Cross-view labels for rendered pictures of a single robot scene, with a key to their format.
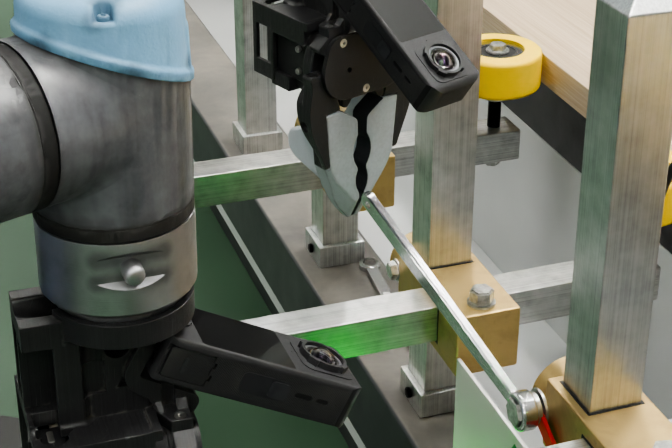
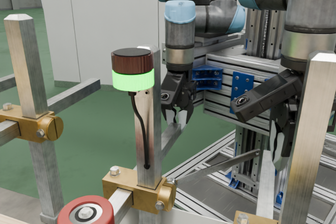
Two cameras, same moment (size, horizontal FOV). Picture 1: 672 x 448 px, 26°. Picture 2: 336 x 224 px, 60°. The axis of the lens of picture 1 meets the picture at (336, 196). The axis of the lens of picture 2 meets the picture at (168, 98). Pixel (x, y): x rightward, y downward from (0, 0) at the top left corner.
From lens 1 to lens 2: 1.17 m
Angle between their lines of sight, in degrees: 111
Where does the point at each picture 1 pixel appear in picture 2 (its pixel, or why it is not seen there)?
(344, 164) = (271, 142)
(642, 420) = (131, 180)
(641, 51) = not seen: hidden behind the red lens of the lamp
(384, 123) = (280, 142)
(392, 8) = (266, 85)
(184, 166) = (166, 36)
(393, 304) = (264, 209)
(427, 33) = (255, 95)
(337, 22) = not seen: hidden behind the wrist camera
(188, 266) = (167, 57)
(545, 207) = not seen: outside the picture
